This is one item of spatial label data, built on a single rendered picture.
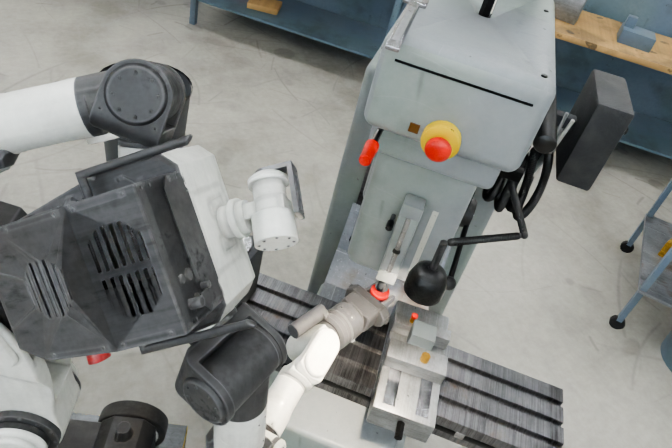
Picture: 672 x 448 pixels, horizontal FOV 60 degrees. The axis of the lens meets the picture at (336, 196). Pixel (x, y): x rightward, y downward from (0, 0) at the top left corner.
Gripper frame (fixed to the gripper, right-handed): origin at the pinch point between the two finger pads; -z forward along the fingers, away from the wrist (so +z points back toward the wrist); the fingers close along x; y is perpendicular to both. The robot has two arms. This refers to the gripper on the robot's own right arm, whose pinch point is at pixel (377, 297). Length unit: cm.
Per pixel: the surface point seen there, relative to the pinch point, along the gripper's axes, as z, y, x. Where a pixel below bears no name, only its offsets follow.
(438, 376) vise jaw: -1.0, 9.4, -21.9
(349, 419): 13.2, 27.5, -10.6
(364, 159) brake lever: 29, -54, -2
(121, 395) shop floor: 22, 116, 78
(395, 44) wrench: 29, -74, -2
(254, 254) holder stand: 14.3, 1.0, 29.3
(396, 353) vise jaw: 2.8, 8.4, -11.2
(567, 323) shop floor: -177, 115, -33
